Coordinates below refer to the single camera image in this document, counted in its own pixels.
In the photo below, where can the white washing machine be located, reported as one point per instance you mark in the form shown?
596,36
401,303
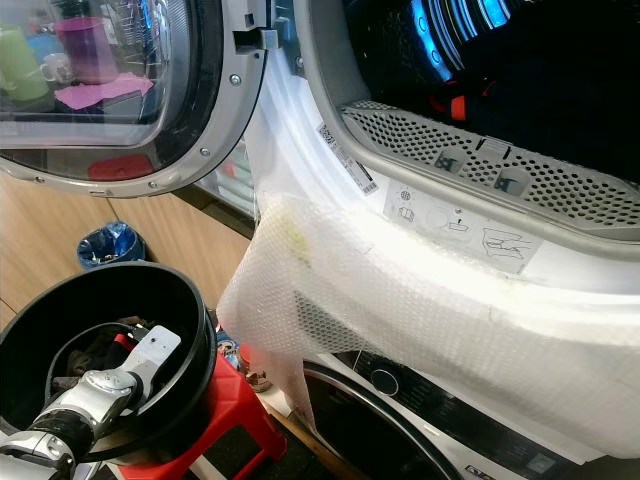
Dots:
450,420

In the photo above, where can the clear bubble wrap sheet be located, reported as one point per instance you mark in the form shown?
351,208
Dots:
420,310

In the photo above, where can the white pictogram instruction sticker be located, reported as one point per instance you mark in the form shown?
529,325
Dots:
460,230

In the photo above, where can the small orange capped bottle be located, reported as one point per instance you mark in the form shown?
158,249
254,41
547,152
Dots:
245,360

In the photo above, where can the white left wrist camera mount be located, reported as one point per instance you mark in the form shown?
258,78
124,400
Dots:
157,350

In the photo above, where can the red plastic stool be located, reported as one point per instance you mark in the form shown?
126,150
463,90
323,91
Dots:
240,415

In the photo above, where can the bin with blue bag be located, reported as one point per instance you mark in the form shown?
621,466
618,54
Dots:
110,245

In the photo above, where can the black and red garment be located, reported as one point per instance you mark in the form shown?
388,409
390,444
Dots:
458,103

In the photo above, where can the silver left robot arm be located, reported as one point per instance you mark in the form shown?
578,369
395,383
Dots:
85,400

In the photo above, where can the black door latch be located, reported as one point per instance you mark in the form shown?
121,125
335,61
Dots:
253,40

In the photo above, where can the dark clothes with red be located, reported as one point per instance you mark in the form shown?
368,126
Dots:
95,350

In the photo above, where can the grey perforated lint filter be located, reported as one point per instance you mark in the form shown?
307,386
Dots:
420,140

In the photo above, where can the black round plastic bucket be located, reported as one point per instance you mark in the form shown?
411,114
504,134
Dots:
100,290

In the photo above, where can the white barcode label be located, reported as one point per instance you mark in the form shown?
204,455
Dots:
347,158

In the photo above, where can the round glass dryer door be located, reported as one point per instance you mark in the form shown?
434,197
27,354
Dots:
130,90

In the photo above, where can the white tumble dryer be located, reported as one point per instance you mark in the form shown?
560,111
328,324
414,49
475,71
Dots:
295,160

